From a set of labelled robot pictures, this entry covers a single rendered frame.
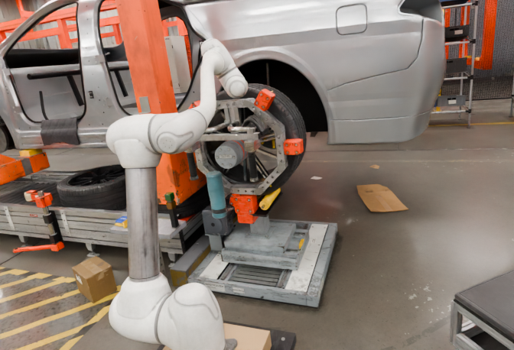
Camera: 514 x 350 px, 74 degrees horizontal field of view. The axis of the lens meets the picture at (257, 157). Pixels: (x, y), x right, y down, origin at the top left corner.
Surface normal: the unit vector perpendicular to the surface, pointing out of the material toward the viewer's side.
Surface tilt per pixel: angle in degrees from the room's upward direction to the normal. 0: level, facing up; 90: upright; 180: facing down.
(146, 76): 90
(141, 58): 90
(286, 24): 90
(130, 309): 71
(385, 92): 90
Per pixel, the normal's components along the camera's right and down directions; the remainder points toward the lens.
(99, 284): 0.75, 0.11
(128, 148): -0.29, 0.12
